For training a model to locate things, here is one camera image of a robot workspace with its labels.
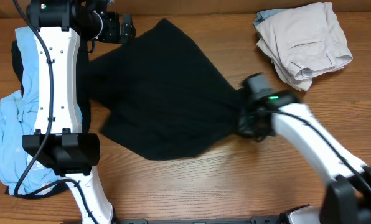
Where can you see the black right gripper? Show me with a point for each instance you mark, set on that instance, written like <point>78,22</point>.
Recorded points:
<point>244,129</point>

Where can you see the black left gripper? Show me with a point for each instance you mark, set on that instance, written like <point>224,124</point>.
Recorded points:
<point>112,35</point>

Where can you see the black t-shirt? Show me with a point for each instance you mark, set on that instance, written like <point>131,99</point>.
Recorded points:
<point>166,99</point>

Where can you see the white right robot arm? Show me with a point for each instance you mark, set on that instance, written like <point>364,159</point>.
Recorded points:
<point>347,178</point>

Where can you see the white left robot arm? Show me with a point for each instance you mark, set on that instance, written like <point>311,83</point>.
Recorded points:
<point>72,155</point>

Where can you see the black garment under blue one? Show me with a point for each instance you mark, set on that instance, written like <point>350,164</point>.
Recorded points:
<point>82,99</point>

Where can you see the beige folded shorts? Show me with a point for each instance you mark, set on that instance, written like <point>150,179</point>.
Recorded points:
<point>303,43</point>

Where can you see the light blue folded garment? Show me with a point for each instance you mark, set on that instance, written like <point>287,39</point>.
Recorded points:
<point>263,15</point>

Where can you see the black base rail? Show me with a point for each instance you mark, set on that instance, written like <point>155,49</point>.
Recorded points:
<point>253,220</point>

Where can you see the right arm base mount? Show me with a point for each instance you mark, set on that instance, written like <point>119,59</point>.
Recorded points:
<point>305,214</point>

